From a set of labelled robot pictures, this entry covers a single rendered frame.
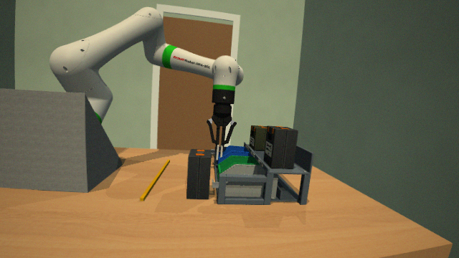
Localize green open bin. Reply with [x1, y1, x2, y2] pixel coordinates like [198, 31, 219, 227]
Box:
[217, 156, 259, 182]

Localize blue bin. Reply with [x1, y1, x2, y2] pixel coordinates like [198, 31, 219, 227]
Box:
[217, 145, 252, 165]

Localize yellow bar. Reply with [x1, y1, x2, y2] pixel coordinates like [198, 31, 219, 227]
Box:
[140, 160, 170, 201]

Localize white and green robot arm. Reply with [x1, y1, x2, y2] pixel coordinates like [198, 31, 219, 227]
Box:
[49, 7, 244, 124]

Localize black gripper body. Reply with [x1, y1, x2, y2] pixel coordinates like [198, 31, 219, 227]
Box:
[212, 105, 232, 127]

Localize grey metal shelf rack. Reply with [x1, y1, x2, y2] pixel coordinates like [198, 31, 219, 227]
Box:
[211, 142, 314, 205]

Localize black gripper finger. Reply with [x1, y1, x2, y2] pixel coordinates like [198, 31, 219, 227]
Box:
[207, 118, 220, 160]
[220, 119, 237, 157]

